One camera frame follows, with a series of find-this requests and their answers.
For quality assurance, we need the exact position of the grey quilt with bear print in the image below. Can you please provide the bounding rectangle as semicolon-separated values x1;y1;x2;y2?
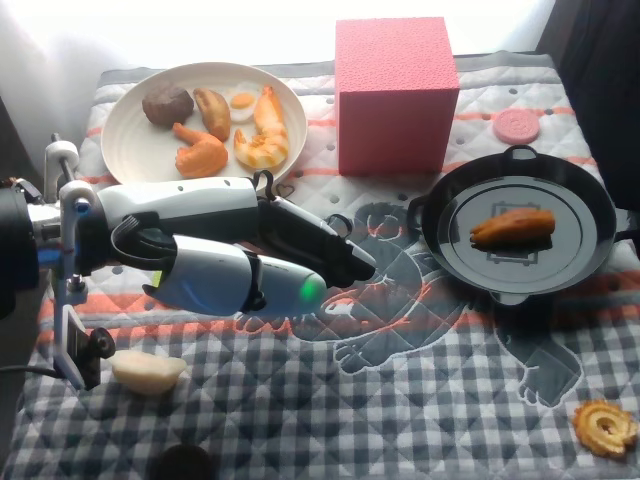
0;52;640;480

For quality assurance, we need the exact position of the toy fried egg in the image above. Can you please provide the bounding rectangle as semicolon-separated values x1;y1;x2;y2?
219;82;262;125

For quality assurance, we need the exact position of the black frying pan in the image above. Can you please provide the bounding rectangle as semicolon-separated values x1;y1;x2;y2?
407;144;640;307

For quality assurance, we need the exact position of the brown toy meat patty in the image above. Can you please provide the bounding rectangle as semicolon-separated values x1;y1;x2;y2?
141;83;196;125

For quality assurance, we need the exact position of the orange toy shrimp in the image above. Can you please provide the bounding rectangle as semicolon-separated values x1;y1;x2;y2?
233;84;292;174

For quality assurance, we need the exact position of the red cube box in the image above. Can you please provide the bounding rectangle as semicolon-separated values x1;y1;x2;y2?
334;16;461;177

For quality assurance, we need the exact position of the pink round disc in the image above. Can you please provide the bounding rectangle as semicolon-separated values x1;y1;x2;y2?
493;109;542;146

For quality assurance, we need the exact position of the orange toy sweet potato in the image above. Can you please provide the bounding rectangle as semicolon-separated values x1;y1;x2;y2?
469;208;557;246

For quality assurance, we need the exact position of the brown toy bread roll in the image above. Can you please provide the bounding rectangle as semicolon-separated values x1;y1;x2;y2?
193;87;233;142

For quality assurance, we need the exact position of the cream round plate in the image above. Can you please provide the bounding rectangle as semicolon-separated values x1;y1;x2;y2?
99;61;309;194

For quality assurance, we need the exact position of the yellow swirl cookie toy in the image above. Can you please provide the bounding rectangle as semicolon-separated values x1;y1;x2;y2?
573;398;640;457

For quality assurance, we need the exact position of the orange toy chicken wing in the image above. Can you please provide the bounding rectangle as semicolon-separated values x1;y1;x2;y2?
172;122;230;178

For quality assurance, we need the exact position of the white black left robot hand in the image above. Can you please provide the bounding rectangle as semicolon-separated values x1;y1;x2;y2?
94;170;377;317

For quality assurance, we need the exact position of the white toy dumpling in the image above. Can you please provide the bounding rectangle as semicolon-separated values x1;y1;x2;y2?
110;349;189;396

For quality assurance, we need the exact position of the dark brown round object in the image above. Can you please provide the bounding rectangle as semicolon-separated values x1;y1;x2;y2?
157;443;216;480

